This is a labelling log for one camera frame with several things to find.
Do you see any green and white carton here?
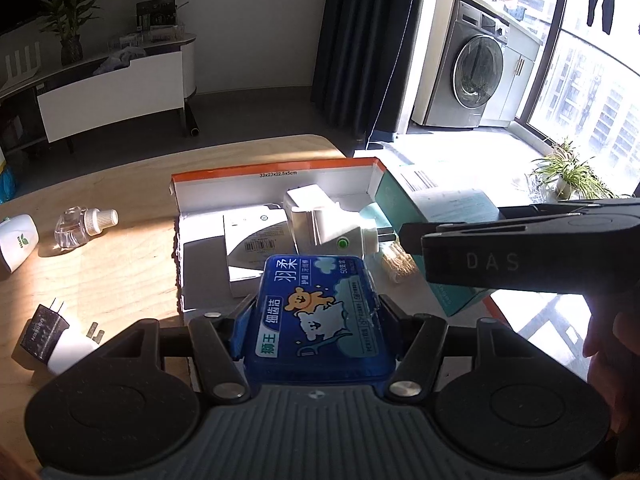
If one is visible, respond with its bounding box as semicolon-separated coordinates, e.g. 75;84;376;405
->
374;166;502;317

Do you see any black usb charger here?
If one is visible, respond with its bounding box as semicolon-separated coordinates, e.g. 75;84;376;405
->
19;297;69;367

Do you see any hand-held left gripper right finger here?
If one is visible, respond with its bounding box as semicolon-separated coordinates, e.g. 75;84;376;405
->
377;294;538;403

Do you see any bamboo plant in vase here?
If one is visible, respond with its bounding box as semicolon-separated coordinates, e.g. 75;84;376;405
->
37;0;102;66

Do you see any grey crumpled cloth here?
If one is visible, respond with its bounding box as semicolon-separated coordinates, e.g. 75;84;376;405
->
93;45;147;77

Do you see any small white power block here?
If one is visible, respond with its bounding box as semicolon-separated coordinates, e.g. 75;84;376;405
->
283;185;342;213

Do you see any white mosquito repellent heater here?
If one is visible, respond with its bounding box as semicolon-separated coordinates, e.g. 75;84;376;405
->
0;213;40;277

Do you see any white cube usb charger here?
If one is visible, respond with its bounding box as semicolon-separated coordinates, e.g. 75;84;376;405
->
11;321;107;376

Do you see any white box with barcode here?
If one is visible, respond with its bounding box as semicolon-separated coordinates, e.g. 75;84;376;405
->
222;204;297;299

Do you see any white slatted rack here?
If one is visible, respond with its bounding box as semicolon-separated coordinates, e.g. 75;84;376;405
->
0;44;44;92

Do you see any silver washing machine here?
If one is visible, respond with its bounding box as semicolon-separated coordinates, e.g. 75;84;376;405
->
410;0;512;129

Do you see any white tv cabinet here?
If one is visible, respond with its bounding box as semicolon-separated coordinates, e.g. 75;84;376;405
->
0;32;198;162

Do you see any dark curtain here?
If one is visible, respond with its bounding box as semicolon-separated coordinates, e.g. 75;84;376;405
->
312;0;442;152

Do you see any blue plastic bag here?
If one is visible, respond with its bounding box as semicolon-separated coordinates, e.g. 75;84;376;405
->
0;160;19;204

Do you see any black rolled mat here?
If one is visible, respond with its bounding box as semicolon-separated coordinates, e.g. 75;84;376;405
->
183;101;202;137

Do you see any clear refill bottle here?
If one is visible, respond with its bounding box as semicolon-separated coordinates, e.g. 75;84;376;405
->
53;205;120;252

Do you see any orange-edged cardboard box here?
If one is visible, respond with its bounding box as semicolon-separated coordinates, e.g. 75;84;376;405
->
170;157;590;377

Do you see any spider plant in pot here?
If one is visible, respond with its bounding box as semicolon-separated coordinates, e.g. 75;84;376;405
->
527;137;622;207

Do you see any grey laundry cabinet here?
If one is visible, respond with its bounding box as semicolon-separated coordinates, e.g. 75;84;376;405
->
480;34;544;129

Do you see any black framed display box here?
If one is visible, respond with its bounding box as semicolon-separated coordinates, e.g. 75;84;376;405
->
135;0;179;30

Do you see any white plug adapter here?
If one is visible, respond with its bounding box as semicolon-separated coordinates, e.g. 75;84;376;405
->
292;199;402;257

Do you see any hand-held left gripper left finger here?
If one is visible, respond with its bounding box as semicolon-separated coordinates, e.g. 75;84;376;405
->
97;294;258;403

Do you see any person's right hand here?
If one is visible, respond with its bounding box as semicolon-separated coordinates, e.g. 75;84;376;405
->
584;300;640;433

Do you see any blue dental floss box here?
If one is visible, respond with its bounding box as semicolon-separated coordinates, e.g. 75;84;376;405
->
243;254;396;389

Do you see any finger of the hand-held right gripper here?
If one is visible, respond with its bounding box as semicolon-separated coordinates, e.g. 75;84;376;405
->
398;199;640;257

